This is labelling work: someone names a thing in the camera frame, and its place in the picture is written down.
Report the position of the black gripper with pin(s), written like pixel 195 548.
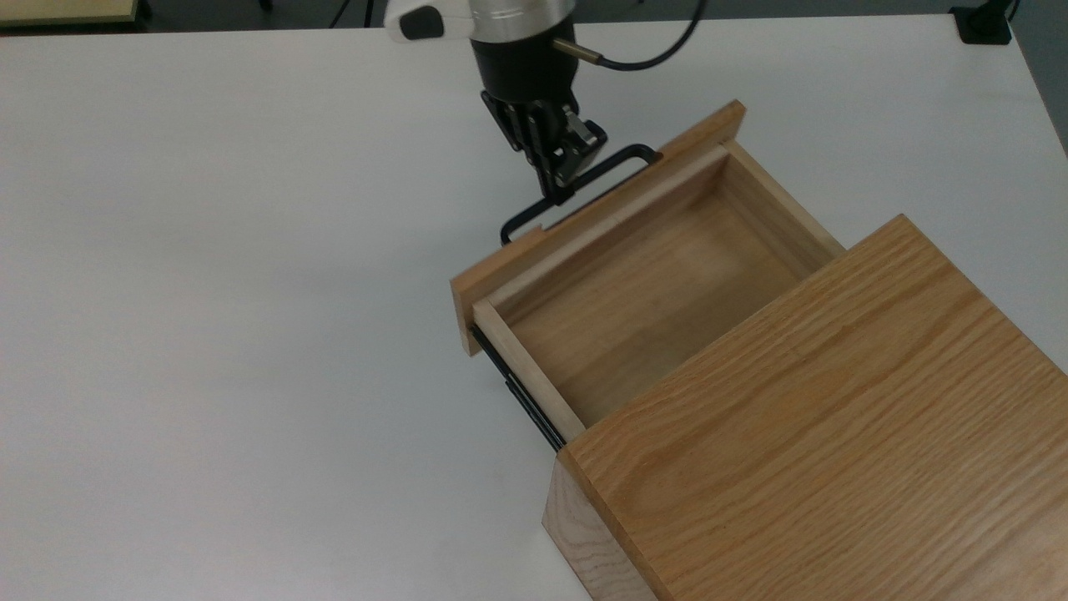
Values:
pixel 526 71

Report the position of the wooden drawer cabinet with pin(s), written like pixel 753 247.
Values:
pixel 834 434

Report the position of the wood-edged side table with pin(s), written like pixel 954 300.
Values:
pixel 67 10

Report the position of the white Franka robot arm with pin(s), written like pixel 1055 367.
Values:
pixel 492 17

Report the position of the black drawer slide rail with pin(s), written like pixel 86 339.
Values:
pixel 517 388

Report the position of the black table clamp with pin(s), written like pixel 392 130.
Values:
pixel 984 23

